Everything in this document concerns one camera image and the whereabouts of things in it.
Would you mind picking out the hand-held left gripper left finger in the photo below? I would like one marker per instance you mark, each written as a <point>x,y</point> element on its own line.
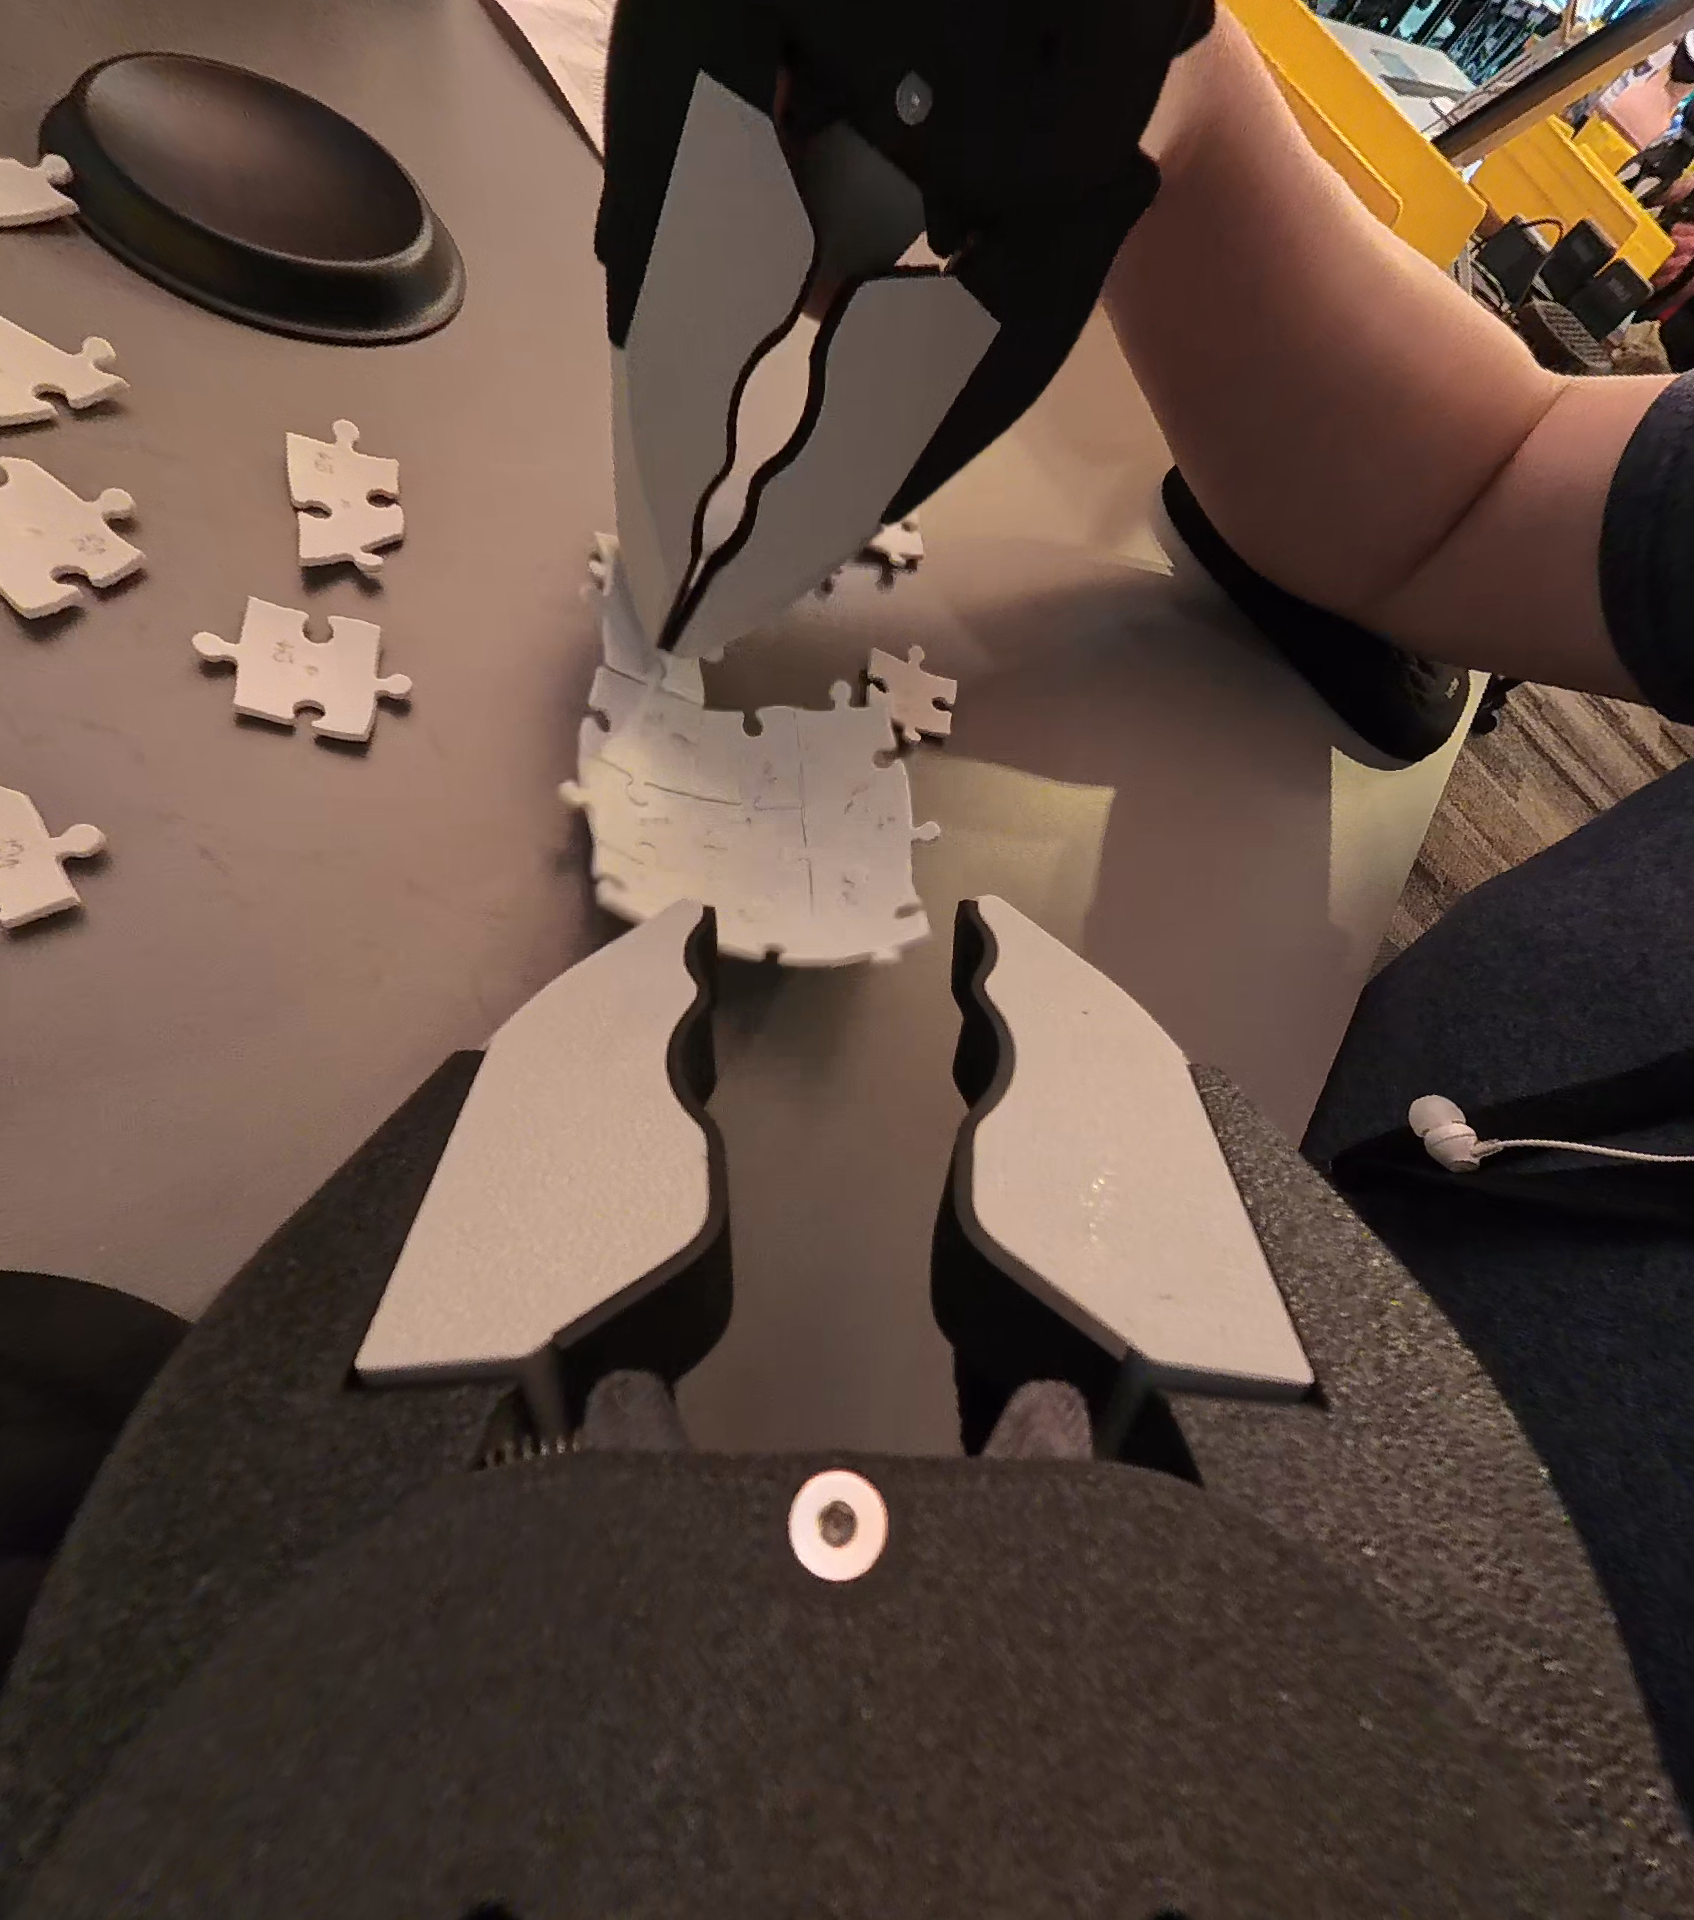
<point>563,1202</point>

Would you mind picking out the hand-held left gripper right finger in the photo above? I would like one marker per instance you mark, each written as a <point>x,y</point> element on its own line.
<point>1118,1202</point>

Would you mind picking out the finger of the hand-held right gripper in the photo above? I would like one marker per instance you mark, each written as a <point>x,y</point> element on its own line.
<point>713,301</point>
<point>878,421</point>

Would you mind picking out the assembled white puzzle section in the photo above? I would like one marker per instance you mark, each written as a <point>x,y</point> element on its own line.
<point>758,826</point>

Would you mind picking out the person's right forearm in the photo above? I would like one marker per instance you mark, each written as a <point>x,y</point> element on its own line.
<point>1359,392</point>

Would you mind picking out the black round ball stand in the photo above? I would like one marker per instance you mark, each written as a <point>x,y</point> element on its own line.
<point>249,196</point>

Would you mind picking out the scattered loose puzzle pieces group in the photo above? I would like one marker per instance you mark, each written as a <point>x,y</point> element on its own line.
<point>23,527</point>

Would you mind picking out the black chair armrest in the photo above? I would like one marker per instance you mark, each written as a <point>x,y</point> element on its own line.
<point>1329,632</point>

